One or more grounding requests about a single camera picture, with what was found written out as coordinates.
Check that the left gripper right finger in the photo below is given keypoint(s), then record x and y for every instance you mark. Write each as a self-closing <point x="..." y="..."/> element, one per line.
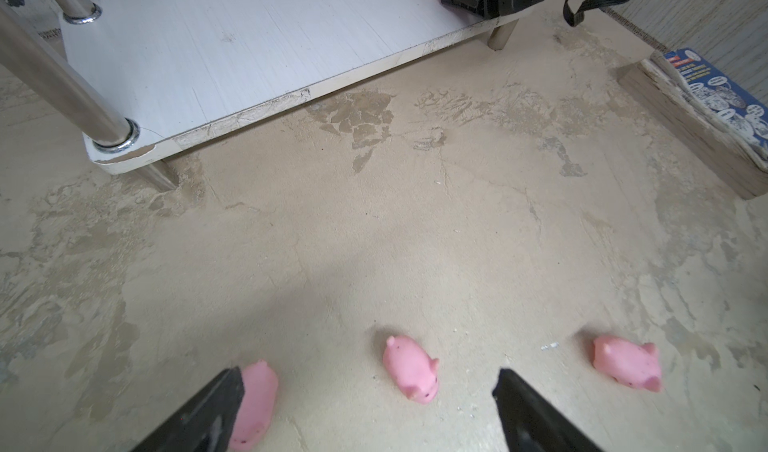
<point x="531" y="423"/>

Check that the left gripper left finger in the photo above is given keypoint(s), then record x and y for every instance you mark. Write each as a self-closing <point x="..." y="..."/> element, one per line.
<point x="205" y="422"/>

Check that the pink pig toy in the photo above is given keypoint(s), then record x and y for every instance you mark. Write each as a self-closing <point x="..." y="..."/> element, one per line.
<point x="411" y="368"/>
<point x="255" y="413"/>
<point x="632" y="365"/>

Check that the white two-tier shelf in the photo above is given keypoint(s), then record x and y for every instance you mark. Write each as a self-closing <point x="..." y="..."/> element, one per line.
<point x="189" y="71"/>

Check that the blue picture book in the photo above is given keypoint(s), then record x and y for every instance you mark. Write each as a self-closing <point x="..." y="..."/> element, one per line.
<point x="721" y="123"/>

